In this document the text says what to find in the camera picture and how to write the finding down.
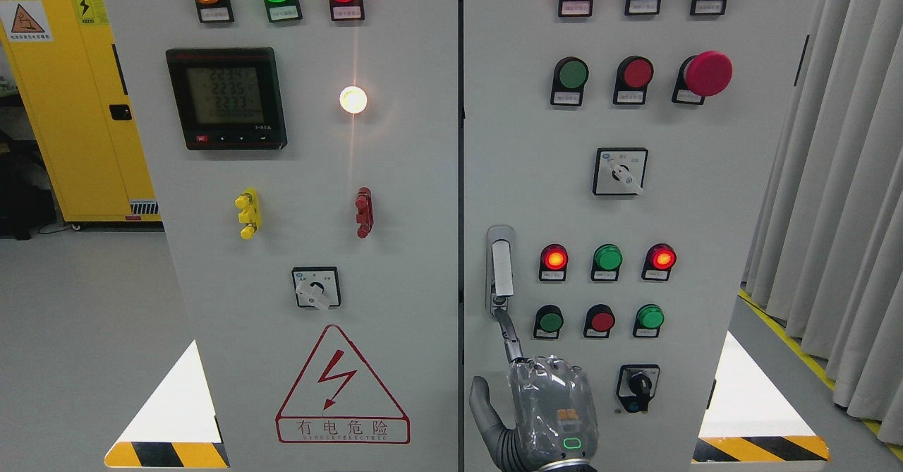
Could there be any red lit lamp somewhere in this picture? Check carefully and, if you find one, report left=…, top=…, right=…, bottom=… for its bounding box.
left=641, top=243, right=677, bottom=282
left=538, top=243, right=569, bottom=282

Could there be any black key selector switch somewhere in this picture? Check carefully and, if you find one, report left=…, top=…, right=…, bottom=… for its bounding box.
left=616, top=365, right=660, bottom=413

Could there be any left door rotary switch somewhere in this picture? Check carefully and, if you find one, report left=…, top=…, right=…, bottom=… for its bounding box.
left=291, top=267, right=341, bottom=310

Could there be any yellow terminal connector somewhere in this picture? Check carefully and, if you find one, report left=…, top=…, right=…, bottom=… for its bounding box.
left=234, top=187, right=262, bottom=240

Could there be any red lightning warning sticker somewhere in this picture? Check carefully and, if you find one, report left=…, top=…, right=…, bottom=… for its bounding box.
left=275, top=325, right=411, bottom=445

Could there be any red button lower centre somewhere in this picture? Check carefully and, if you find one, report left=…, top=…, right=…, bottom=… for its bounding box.
left=583, top=304, right=616, bottom=339

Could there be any green button lower right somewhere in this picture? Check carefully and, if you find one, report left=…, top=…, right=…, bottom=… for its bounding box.
left=632, top=304, right=665, bottom=338

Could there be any black digital power meter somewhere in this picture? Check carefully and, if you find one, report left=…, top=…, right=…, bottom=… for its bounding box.
left=166, top=47, right=287, bottom=150

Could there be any grey cabinet door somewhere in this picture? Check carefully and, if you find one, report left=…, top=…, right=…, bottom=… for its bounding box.
left=106, top=0, right=463, bottom=471
left=462, top=0, right=816, bottom=471

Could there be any red push button upper row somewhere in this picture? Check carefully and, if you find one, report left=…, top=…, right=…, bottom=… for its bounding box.
left=612, top=55, right=654, bottom=106

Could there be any yellow safety cabinet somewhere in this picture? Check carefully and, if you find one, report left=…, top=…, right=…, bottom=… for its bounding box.
left=2, top=0, right=160, bottom=224

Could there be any silver cabinet door handle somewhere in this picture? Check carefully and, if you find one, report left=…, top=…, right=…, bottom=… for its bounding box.
left=485, top=225, right=515, bottom=317

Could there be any green lamp middle centre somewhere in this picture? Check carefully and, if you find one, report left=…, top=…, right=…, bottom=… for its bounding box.
left=590, top=243, right=624, bottom=282

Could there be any left grey cabinet door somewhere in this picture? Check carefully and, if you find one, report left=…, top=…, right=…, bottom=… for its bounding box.
left=106, top=0, right=463, bottom=471

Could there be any dark green button lower left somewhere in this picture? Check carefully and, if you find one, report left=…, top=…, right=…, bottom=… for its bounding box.
left=533, top=304, right=564, bottom=339

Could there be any red terminal connector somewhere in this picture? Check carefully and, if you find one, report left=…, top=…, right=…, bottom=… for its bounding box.
left=354, top=187, right=374, bottom=238

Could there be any green push button upper row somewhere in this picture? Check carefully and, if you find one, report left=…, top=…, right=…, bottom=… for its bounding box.
left=550, top=56, right=589, bottom=107

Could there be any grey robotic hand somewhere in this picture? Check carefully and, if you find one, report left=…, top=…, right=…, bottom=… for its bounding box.
left=470, top=309, right=599, bottom=471

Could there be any red lit lamp middle left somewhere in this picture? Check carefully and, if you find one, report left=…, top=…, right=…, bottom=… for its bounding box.
left=538, top=243, right=569, bottom=282

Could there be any red mushroom emergency stop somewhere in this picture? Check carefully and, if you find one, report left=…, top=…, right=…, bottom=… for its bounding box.
left=672, top=51, right=733, bottom=105

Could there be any upper right rotary switch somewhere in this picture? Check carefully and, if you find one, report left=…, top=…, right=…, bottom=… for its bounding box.
left=591, top=147, right=648, bottom=196

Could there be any red lit lamp middle right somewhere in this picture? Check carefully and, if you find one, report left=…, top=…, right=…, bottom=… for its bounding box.
left=641, top=243, right=677, bottom=282

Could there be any grey curtain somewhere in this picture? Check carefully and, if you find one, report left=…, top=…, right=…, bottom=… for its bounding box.
left=744, top=0, right=902, bottom=445

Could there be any white lit indicator lamp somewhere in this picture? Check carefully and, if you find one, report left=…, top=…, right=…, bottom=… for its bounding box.
left=339, top=85, right=370, bottom=115

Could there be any right grey cabinet door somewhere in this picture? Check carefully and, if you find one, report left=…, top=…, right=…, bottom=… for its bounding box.
left=462, top=0, right=816, bottom=471

